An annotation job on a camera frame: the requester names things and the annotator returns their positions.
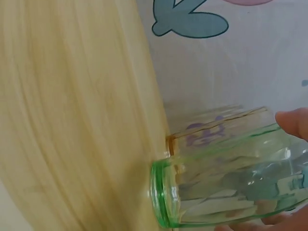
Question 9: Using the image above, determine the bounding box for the person's right hand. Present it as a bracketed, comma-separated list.
[215, 107, 308, 231]

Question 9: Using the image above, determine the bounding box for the green ribbed drinking glass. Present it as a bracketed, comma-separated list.
[149, 120, 308, 229]

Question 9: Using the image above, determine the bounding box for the clear glass with amber rim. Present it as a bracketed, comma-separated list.
[164, 103, 277, 174]

